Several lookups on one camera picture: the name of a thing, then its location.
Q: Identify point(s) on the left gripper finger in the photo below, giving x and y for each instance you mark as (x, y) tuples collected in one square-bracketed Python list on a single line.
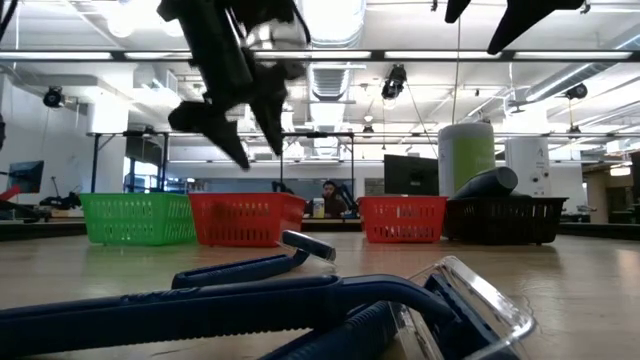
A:
[(270, 115), (210, 125)]

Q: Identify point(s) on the white round column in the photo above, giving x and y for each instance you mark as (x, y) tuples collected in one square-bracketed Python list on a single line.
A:
[(527, 165)]

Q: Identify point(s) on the black ceiling camera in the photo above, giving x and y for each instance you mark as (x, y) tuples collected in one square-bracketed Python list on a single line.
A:
[(394, 82), (577, 91), (52, 97)]

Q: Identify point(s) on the black monitor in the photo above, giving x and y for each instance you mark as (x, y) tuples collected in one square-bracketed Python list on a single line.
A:
[(410, 175)]

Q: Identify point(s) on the blue disposable razor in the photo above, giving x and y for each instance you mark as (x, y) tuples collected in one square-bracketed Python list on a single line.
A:
[(350, 335), (235, 270), (150, 315)]

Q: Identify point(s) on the white canister with green label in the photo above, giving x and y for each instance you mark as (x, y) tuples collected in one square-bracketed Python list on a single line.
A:
[(465, 160)]

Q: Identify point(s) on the green plastic basket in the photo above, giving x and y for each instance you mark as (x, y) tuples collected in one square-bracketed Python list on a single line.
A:
[(135, 220)]

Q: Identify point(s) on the black plastic basket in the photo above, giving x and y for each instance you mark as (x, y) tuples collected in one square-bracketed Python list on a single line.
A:
[(500, 220)]

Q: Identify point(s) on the black background robot arm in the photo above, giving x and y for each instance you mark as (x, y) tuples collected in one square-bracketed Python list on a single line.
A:
[(62, 201)]

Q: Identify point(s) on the black background frame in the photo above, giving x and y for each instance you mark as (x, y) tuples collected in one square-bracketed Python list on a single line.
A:
[(165, 150)]

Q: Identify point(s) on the red plastic basket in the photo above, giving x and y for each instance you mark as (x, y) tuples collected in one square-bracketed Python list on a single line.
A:
[(400, 220), (240, 220)]

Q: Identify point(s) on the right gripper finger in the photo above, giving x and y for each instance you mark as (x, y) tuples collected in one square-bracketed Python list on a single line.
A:
[(530, 17), (456, 9)]

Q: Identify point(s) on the dark monitor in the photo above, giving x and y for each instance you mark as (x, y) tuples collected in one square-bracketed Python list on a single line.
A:
[(25, 176)]

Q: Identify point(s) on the white yellow bottle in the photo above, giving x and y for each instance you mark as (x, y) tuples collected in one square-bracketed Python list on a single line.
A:
[(318, 208)]

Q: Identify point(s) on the small dark grey bottle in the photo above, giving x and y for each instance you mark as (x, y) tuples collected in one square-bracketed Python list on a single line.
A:
[(487, 184)]

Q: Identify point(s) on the person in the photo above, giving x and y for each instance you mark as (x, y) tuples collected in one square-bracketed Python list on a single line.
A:
[(330, 202)]

